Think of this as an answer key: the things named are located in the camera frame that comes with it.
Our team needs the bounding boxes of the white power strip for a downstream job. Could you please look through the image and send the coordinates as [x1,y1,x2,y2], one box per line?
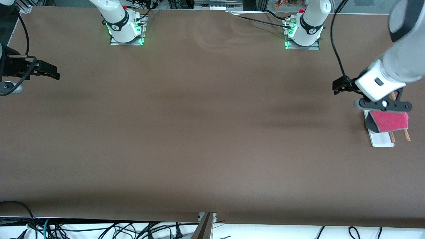
[194,0,243,11]

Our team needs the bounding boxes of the black cable on table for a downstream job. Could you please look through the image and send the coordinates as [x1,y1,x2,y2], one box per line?
[226,9,294,30]

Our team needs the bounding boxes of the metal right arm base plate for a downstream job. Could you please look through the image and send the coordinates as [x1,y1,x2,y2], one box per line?
[110,15,147,46]

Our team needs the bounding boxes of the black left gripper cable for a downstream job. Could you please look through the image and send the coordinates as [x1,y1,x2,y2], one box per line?
[330,0,362,94]

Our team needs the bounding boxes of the aluminium frame beam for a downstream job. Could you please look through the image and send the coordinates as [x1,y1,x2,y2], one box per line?
[191,212,215,239]

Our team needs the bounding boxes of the orange background object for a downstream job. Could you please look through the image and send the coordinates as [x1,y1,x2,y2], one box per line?
[274,0,301,9]

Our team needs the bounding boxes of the pink towel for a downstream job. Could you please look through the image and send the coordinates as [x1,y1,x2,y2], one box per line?
[364,110,409,133]

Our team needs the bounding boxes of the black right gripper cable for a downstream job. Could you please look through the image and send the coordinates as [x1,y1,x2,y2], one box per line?
[0,13,38,97]

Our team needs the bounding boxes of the white rectangular tray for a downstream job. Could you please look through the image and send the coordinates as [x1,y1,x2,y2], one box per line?
[363,91,411,147]

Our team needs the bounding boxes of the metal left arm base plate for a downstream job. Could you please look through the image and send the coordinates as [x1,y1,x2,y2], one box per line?
[284,18,320,50]

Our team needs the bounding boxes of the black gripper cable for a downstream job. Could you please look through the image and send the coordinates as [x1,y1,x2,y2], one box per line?
[0,13,38,97]
[330,0,362,94]

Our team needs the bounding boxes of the black looped floor cable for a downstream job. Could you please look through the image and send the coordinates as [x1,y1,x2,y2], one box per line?
[0,200,36,239]

